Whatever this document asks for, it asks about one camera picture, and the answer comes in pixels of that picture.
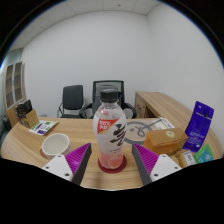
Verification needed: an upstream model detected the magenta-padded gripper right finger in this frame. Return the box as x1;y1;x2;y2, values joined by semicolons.
131;143;183;187

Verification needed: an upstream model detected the clear bottle with black cap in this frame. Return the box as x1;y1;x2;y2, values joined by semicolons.
92;88;128;170

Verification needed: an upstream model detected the white ceramic mug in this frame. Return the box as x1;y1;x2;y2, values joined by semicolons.
40;132;72;160

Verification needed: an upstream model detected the black flat carton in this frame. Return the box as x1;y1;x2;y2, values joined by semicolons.
14;99;34;118

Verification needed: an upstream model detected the wooden cabinet with glass doors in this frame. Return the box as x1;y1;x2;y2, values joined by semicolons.
2;61;28;128

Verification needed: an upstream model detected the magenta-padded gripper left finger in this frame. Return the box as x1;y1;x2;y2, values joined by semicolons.
41;142;93;187

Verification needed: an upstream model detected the light wooden box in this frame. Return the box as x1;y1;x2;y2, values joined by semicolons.
142;126;189;156

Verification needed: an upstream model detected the small white card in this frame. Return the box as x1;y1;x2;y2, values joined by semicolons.
158;116;175;130

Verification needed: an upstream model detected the grey office chair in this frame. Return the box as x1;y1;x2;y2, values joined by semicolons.
57;84;86;119

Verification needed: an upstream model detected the purple stand-up pouch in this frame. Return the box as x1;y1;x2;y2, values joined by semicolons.
182;100;215;153

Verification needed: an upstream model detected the black mesh office chair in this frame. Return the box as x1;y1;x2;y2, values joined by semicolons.
79;79;138;120

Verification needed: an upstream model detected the wooden side desk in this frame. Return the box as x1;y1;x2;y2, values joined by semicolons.
134;91;201;129

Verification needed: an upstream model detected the white green purple leaflet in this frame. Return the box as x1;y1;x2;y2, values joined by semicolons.
28;119;59;136

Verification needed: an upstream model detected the tan and brown carton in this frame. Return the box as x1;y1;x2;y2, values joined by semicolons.
20;109;40;129

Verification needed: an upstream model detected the small green packet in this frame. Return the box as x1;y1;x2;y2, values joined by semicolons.
193;143;215;165

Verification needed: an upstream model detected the flat round red coaster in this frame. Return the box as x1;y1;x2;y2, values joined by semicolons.
97;154;128;174

